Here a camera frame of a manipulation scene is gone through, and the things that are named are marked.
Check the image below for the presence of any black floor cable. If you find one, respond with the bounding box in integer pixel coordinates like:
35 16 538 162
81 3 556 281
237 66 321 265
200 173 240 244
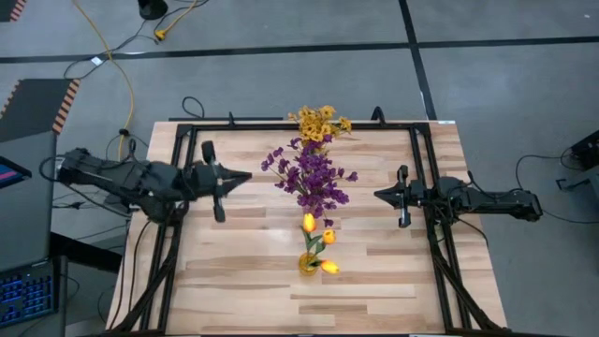
63 0 212 81

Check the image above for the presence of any large black orange-striped mat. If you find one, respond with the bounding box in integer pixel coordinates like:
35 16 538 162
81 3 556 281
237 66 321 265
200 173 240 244
0 78 81 144

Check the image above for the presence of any gray laptop with backlit keyboard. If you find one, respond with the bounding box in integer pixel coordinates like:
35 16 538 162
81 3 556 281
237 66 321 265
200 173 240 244
0 130 69 329

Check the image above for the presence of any black looped cable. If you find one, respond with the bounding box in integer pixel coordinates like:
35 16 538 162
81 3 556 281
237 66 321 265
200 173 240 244
181 95 207 121

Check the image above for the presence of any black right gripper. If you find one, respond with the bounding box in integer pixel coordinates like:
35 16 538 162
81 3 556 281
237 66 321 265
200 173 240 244
373 164 441 229

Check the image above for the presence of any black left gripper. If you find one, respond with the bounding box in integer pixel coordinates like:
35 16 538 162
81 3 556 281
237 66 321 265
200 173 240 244
180 139 253 224

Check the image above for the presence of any black desk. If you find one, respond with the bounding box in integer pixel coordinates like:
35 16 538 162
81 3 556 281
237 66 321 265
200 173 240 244
49 231 124 275

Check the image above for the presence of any black metal table frame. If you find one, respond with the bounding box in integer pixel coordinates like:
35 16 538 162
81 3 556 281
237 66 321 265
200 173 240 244
108 106 507 337

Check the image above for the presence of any gray metal stand foot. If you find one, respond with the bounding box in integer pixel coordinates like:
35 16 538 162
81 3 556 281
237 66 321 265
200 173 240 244
555 167 599 192

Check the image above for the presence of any long yellow extension cable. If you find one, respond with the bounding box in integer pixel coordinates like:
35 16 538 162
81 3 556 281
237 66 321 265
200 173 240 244
70 0 137 159

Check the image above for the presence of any black round stand base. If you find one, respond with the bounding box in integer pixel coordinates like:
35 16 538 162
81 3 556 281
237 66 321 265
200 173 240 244
137 0 168 21

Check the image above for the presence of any black equipment box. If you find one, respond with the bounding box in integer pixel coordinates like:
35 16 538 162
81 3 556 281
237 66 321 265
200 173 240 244
569 129 599 170

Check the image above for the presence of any orange yellow artificial tulip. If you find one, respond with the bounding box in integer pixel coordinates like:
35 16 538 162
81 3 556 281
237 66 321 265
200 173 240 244
302 212 318 254
313 228 337 256
311 258 342 276

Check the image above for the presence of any small black orange-striped mat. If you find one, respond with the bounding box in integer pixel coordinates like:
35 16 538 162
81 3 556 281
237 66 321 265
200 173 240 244
0 0 28 23

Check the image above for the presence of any yellow cable with plug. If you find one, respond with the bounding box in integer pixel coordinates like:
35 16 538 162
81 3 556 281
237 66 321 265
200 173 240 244
153 0 200 41

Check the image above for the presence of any amber glass vase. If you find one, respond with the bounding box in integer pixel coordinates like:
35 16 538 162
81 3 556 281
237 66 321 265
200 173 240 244
298 251 322 277

